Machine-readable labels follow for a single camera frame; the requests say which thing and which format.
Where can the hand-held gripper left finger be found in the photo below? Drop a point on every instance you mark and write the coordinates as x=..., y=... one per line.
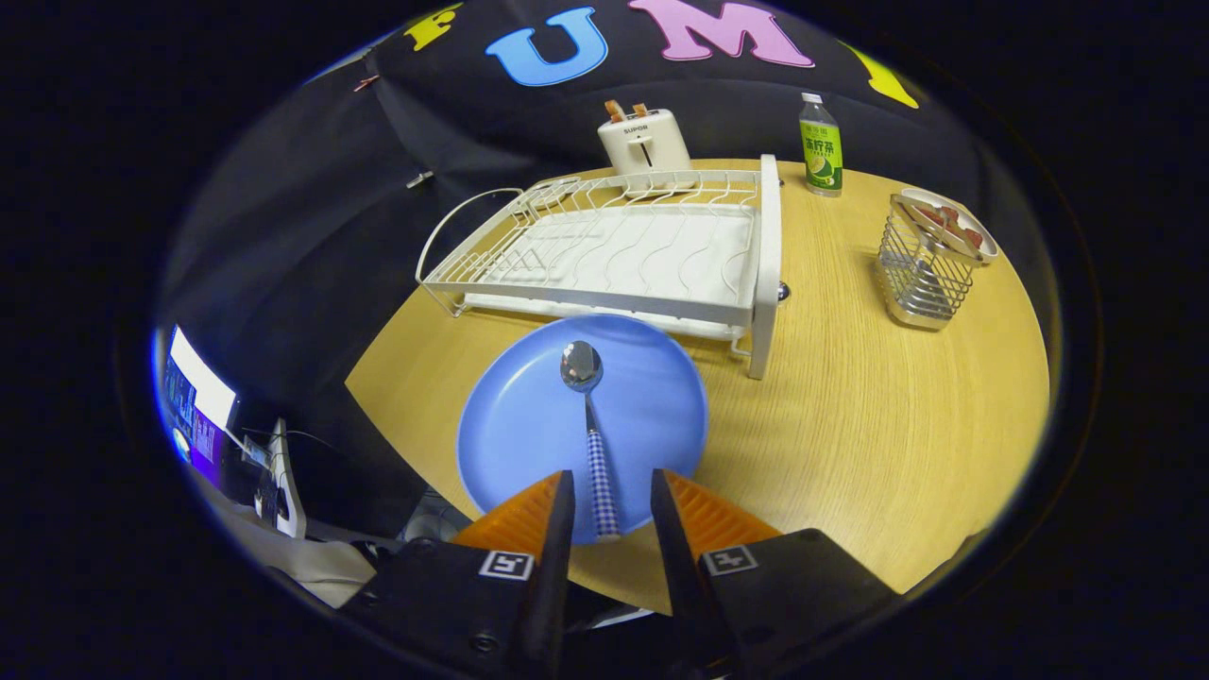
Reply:
x=553, y=586

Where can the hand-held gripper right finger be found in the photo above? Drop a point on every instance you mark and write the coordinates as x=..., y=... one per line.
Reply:
x=680, y=567

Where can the blue plate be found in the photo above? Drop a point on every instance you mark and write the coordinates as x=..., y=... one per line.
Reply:
x=642, y=416

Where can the small white dish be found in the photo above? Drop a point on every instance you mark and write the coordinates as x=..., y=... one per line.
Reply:
x=988, y=247

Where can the white fabric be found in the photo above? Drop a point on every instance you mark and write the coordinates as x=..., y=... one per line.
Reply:
x=312, y=567

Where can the white desktop device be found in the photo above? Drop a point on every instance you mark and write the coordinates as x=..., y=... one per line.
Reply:
x=283, y=482

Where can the computer monitor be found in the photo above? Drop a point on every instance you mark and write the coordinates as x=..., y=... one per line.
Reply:
x=194, y=406

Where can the white toaster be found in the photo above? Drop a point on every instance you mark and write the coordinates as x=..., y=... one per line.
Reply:
x=647, y=146

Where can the silver clip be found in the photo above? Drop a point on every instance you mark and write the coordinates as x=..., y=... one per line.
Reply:
x=420, y=178

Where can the green label drink bottle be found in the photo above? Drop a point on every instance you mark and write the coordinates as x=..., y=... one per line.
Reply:
x=821, y=156

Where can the red meat slice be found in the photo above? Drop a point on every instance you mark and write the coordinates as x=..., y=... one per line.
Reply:
x=973, y=236
x=945, y=214

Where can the red clip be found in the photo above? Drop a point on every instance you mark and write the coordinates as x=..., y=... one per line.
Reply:
x=366, y=83

